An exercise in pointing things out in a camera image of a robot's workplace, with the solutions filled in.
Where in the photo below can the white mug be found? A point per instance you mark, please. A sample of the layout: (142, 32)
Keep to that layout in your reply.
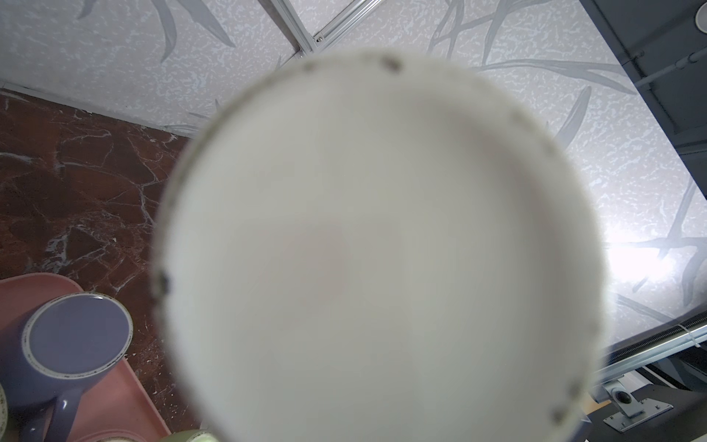
(376, 246)

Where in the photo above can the pink plastic tray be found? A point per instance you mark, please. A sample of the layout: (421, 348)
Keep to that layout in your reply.
(118, 405)

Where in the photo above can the green mug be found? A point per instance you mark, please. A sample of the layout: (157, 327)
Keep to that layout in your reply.
(195, 435)

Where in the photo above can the purple mug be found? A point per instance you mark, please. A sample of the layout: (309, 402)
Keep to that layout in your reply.
(53, 354)

